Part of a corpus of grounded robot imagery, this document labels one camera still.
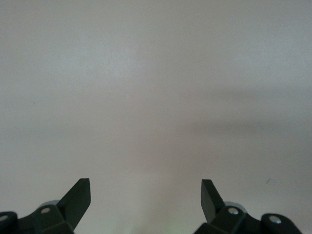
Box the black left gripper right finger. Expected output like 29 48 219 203
194 179 303 234

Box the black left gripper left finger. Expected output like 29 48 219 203
0 178 91 234

